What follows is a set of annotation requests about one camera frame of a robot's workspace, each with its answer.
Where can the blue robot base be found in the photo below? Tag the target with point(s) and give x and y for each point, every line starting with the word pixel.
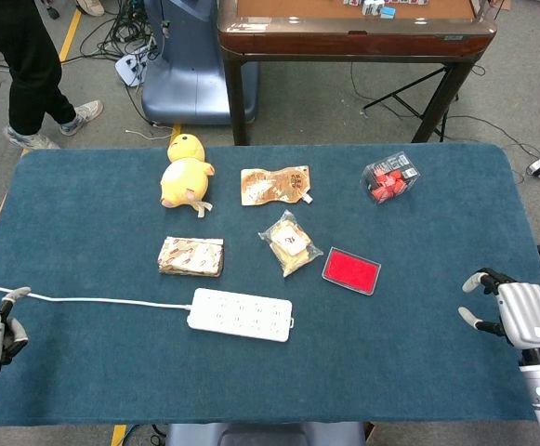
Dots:
pixel 190 69

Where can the brown spouted drink pouch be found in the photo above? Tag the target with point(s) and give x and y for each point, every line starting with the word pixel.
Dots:
pixel 274 185

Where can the brown mahjong table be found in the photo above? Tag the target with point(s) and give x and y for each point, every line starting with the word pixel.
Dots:
pixel 353 35

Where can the white floor power strip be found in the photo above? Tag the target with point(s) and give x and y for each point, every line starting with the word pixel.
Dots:
pixel 132 67

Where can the clear bag of biscuits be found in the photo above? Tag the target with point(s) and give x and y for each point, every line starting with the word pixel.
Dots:
pixel 290 242

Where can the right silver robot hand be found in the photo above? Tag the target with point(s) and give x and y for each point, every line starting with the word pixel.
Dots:
pixel 520 316

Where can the clear box of red cubes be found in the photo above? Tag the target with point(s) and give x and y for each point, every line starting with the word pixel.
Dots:
pixel 390 179

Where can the red ink pad box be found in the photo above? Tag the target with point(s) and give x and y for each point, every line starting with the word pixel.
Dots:
pixel 351 270

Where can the patterned paper snack pack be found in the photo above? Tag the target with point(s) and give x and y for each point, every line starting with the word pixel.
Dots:
pixel 190 257

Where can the yellow plush duck toy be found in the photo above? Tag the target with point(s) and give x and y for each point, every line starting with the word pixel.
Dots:
pixel 184 172

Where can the person in black trousers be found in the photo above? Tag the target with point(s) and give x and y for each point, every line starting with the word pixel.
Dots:
pixel 28 69

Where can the blue felt table mat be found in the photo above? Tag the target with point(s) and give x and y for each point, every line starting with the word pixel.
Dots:
pixel 269 371

